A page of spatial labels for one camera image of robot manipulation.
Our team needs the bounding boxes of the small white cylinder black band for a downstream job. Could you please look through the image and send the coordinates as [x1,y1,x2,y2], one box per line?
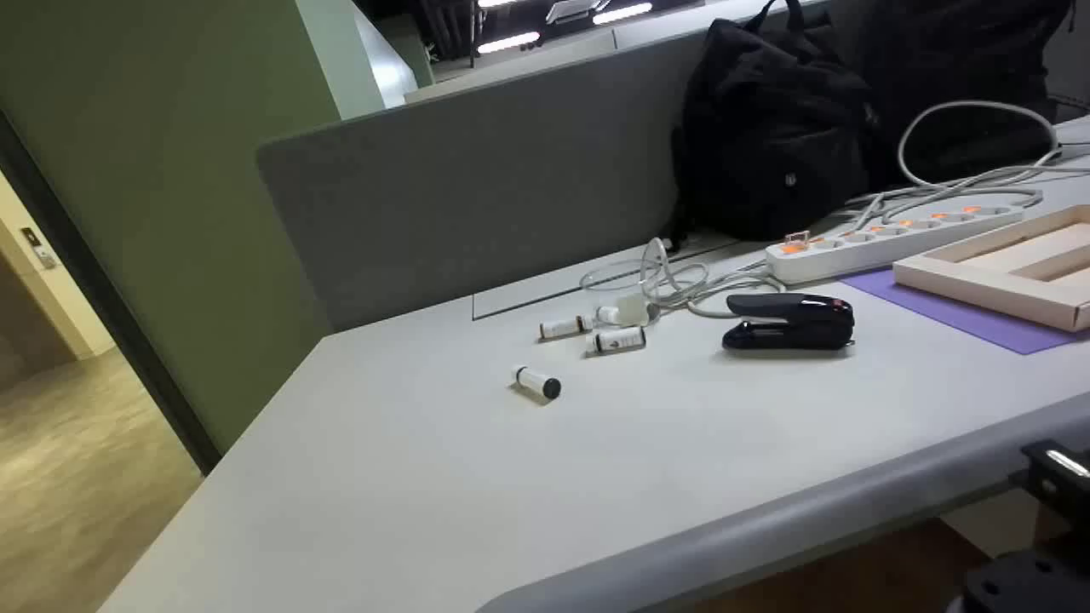
[534,314,596,342]
[583,323,651,358]

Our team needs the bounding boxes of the white cylinder black end cap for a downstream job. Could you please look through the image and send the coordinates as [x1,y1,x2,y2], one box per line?
[508,360,567,405]

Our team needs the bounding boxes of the white plug adapter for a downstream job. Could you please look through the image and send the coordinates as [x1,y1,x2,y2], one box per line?
[594,289,656,330]

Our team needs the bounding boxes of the grey desk divider panel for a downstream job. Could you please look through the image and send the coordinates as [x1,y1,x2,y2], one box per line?
[256,24,802,337]

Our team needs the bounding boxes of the black stapler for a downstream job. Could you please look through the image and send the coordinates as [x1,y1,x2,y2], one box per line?
[719,289,858,358]

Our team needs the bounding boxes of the long ceiling light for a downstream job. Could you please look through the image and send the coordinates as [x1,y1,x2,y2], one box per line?
[590,0,656,30]
[475,28,545,56]

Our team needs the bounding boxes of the black backpack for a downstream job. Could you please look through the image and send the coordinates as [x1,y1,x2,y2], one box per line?
[667,0,885,249]

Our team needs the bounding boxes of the white power strip orange switches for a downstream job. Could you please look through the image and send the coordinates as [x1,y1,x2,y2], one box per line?
[759,192,1046,289]

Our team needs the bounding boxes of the purple mat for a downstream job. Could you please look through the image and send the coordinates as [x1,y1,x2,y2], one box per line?
[846,265,1090,360]

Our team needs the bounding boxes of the black jacket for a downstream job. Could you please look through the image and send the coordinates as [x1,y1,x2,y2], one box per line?
[861,0,1075,189]

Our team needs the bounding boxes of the thin grey cable bundle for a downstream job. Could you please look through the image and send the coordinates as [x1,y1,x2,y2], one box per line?
[575,236,790,323]

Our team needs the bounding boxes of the thick white looped cable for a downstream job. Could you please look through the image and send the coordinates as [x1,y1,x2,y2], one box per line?
[892,94,1066,189]

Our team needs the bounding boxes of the black door frame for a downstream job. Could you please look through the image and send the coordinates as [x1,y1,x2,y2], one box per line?
[0,110,226,476]

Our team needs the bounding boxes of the grey power strip cable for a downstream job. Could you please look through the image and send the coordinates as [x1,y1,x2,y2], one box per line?
[849,141,1090,226]

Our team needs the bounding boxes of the light wooden frame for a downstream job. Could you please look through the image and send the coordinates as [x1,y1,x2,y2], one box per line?
[889,199,1090,337]

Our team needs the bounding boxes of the wall switch plate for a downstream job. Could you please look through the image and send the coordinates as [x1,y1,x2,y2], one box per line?
[16,223,60,275]

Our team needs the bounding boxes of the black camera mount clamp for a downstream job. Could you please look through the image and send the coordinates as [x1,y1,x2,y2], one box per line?
[942,434,1090,613]

